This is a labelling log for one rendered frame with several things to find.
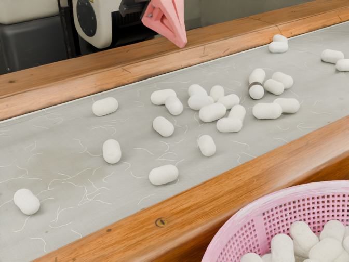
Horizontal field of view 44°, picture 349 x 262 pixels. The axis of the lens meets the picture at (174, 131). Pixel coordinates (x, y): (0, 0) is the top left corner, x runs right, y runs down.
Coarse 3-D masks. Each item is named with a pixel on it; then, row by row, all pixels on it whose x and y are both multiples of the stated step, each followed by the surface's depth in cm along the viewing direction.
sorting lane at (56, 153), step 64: (256, 64) 74; (320, 64) 73; (0, 128) 57; (64, 128) 56; (128, 128) 56; (192, 128) 55; (256, 128) 54; (0, 192) 44; (64, 192) 44; (128, 192) 44; (0, 256) 36
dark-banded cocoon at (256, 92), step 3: (255, 81) 62; (258, 81) 63; (249, 84) 63; (252, 87) 61; (255, 87) 61; (258, 87) 61; (261, 87) 61; (249, 90) 62; (252, 90) 61; (255, 90) 61; (258, 90) 60; (261, 90) 61; (249, 93) 62; (252, 93) 61; (255, 93) 61; (258, 93) 60; (261, 93) 61; (252, 96) 61; (255, 96) 61; (258, 96) 61; (261, 96) 61
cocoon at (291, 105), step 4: (276, 100) 57; (280, 100) 57; (284, 100) 57; (288, 100) 57; (292, 100) 57; (296, 100) 57; (280, 104) 57; (284, 104) 57; (288, 104) 56; (292, 104) 56; (296, 104) 56; (284, 108) 57; (288, 108) 57; (292, 108) 56; (296, 108) 56; (284, 112) 57; (288, 112) 57; (292, 112) 57
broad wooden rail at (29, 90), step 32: (320, 0) 104; (192, 32) 84; (224, 32) 83; (256, 32) 83; (288, 32) 87; (64, 64) 70; (96, 64) 70; (128, 64) 70; (160, 64) 72; (192, 64) 75; (0, 96) 60; (32, 96) 62; (64, 96) 63
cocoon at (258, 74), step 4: (252, 72) 66; (256, 72) 65; (260, 72) 65; (264, 72) 66; (252, 76) 65; (256, 76) 64; (260, 76) 64; (264, 76) 66; (252, 80) 65; (256, 80) 64; (260, 80) 64
